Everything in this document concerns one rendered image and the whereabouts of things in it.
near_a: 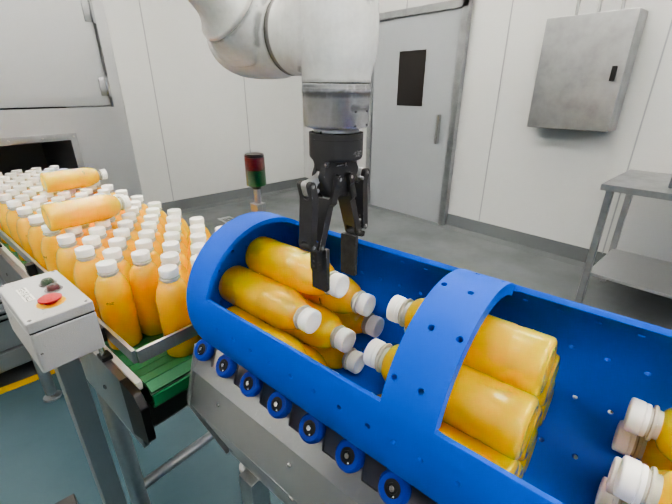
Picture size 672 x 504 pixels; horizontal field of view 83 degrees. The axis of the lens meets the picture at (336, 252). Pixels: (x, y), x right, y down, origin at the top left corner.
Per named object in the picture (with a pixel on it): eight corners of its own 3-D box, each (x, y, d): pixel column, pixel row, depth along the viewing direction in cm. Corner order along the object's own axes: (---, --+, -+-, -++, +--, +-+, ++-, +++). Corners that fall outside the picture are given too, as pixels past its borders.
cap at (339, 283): (340, 290, 64) (349, 294, 63) (325, 298, 61) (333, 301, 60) (342, 269, 63) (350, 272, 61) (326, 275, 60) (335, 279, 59)
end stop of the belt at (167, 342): (140, 364, 75) (137, 351, 74) (138, 362, 75) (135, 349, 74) (289, 289, 103) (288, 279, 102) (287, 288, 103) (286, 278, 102)
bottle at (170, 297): (161, 358, 84) (143, 281, 77) (175, 338, 91) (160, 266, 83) (192, 359, 84) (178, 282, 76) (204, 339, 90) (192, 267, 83)
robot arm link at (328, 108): (384, 84, 50) (382, 131, 53) (332, 84, 56) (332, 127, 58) (341, 84, 44) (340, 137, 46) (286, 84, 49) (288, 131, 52)
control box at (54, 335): (43, 374, 65) (24, 323, 61) (12, 330, 77) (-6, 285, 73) (106, 346, 72) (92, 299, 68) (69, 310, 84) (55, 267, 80)
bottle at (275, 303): (232, 257, 70) (307, 289, 58) (255, 275, 75) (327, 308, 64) (209, 290, 68) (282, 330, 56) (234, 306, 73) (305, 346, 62)
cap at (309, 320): (305, 302, 59) (314, 306, 58) (317, 312, 62) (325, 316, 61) (292, 324, 58) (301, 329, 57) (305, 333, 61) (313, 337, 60)
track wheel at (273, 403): (285, 387, 63) (293, 388, 64) (264, 391, 65) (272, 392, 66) (286, 417, 61) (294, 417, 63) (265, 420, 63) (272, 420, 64)
